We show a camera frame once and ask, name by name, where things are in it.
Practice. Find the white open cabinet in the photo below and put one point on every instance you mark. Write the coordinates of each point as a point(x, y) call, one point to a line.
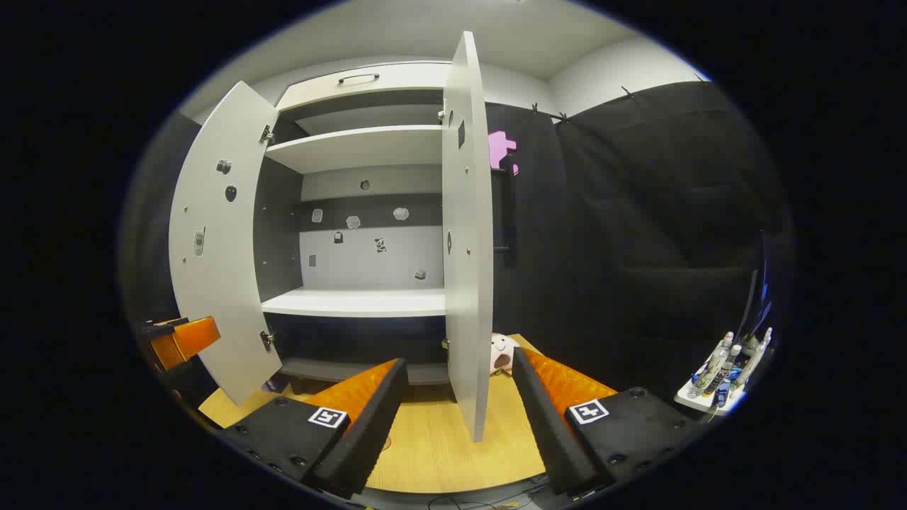
point(354, 301)

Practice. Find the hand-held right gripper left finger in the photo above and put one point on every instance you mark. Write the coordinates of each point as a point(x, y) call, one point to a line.
point(368, 432)

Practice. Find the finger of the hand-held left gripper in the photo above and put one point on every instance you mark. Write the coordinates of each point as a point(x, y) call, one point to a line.
point(191, 340)

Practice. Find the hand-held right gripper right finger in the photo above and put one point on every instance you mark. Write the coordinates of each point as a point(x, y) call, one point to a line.
point(549, 432)

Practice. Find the small blue bottle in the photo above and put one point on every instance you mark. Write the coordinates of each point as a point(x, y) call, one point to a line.
point(723, 394)

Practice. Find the white smiling plush toy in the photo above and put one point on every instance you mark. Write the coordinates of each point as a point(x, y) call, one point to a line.
point(502, 348)

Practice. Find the black backdrop cloth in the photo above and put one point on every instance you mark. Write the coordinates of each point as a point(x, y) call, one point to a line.
point(638, 248)

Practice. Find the white cabinet door with hinges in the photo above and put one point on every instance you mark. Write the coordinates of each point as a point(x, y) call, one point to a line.
point(220, 283)

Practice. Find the white tray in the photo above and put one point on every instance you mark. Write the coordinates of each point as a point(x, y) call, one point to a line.
point(698, 400)

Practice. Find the clear bottle white cap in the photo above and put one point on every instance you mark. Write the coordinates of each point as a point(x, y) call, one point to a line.
point(716, 365)
point(730, 365)
point(757, 354)

